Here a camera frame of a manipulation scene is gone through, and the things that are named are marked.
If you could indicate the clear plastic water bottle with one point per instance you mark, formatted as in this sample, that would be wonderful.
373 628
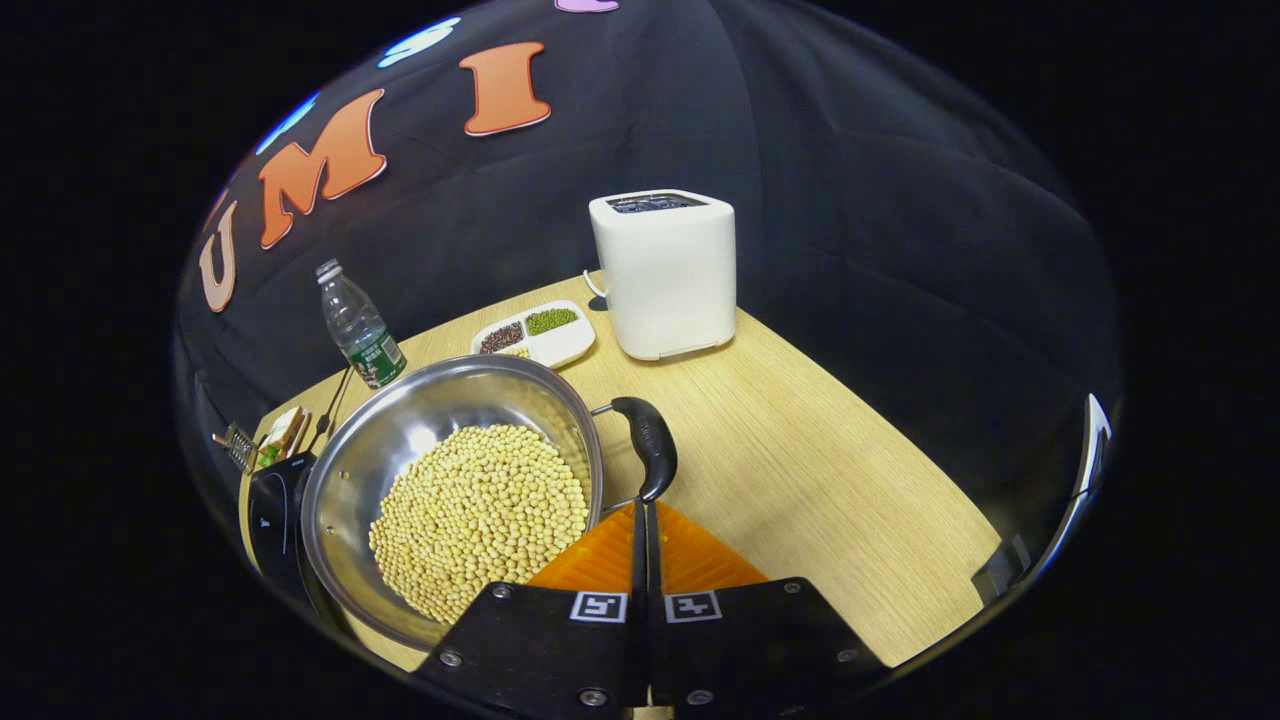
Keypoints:
362 335

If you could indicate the metal mesh holder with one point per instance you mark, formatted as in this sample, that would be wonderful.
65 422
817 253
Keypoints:
238 447

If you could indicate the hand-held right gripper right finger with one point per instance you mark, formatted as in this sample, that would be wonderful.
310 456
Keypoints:
760 640

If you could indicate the pile of green mung beans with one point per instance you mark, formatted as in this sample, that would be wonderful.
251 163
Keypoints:
552 321

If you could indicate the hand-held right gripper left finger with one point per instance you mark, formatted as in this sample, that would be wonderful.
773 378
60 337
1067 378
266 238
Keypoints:
540 640

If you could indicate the white divided tray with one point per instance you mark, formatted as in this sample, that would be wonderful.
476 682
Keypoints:
565 347

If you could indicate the sandwich with lettuce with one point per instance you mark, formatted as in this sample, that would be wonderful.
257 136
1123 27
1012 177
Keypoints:
282 432

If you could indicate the white toaster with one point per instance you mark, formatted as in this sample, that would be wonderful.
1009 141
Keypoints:
665 280

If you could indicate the black induction cooktop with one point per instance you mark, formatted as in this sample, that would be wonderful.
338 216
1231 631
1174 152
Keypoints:
275 520

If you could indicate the pile of dark red beans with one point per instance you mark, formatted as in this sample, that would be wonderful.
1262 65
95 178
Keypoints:
501 338

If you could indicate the stainless steel pot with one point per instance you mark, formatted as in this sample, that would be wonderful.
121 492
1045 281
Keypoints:
400 440

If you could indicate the pile of soybeans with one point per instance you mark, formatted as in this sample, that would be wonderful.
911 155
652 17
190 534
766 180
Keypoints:
470 520

